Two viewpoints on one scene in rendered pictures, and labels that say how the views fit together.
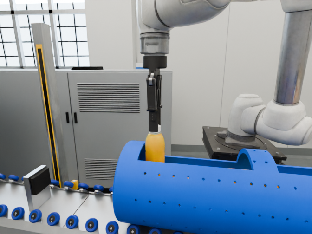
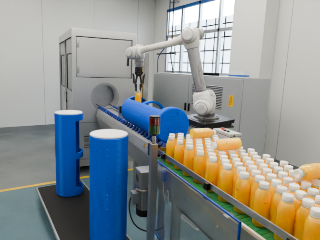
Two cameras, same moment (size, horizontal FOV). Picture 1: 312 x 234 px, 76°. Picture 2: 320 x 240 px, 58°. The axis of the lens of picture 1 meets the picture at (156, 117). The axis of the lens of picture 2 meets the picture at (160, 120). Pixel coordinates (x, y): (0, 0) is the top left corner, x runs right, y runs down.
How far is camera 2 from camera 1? 2.57 m
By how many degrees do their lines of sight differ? 53
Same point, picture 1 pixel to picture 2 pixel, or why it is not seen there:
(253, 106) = not seen: hidden behind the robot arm
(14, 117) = (165, 102)
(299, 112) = (195, 95)
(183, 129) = (309, 151)
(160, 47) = (136, 64)
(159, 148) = (136, 97)
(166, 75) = (239, 81)
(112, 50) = (245, 60)
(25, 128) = not seen: hidden behind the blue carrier
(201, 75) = not seen: outside the picture
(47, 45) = (145, 61)
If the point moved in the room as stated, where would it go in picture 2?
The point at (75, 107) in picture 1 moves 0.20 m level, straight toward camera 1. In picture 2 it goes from (189, 99) to (184, 100)
